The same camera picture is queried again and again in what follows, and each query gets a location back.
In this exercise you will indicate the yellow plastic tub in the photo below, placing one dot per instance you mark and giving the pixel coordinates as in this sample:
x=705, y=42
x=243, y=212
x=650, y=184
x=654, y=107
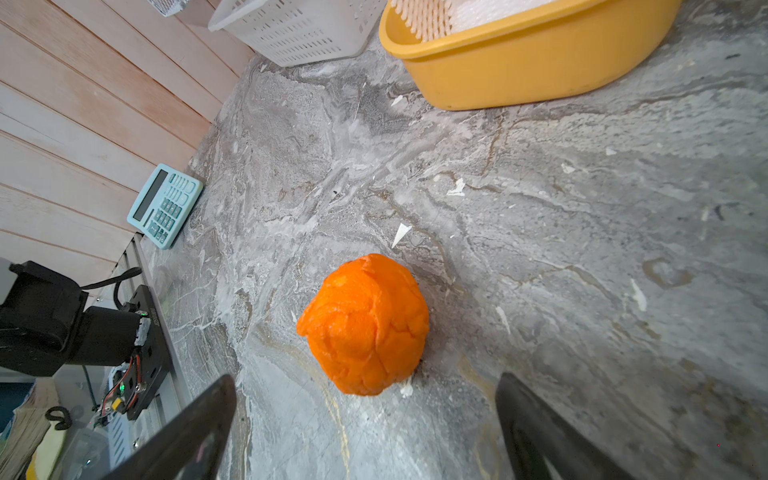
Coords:
x=562, y=49

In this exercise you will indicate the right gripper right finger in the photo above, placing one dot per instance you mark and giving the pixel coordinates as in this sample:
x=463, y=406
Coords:
x=541, y=443

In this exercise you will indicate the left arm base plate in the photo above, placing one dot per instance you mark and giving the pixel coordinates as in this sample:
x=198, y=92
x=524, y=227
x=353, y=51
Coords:
x=138, y=381

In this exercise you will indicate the white plastic basket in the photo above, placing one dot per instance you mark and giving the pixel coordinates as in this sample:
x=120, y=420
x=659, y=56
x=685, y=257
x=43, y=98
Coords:
x=298, y=32

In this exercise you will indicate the white foam net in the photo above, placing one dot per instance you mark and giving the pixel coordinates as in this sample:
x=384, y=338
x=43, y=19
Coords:
x=430, y=20

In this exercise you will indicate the teal calculator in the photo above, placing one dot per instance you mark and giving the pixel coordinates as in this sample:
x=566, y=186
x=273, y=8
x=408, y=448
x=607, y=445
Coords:
x=164, y=204

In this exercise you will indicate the aluminium front rail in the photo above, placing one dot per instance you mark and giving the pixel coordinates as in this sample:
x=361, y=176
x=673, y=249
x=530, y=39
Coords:
x=101, y=444

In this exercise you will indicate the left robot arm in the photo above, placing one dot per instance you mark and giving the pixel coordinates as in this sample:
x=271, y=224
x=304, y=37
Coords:
x=45, y=323

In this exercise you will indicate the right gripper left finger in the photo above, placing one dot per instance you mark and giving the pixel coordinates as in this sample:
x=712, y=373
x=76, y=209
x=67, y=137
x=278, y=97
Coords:
x=192, y=441

